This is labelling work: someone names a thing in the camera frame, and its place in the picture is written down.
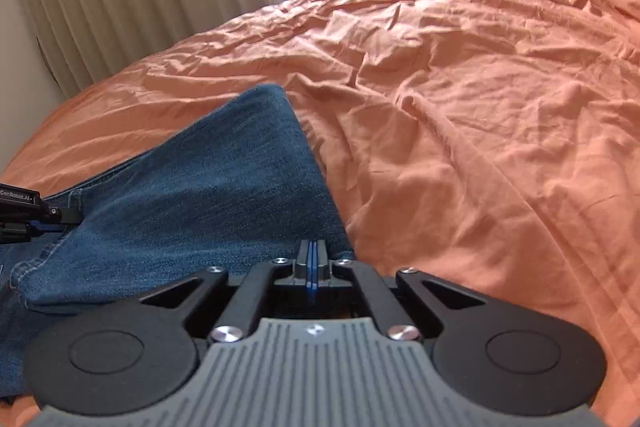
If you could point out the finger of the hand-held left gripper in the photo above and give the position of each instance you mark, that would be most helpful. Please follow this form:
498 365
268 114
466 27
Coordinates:
65 214
20 231

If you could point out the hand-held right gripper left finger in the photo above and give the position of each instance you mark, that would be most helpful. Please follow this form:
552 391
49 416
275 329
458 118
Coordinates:
304 264

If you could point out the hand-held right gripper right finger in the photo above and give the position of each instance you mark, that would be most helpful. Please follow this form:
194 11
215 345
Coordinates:
321 264

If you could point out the orange bed sheet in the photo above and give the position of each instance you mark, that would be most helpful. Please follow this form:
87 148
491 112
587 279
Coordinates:
450 132

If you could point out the blue denim pants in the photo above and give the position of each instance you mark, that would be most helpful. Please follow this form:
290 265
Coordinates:
200 187

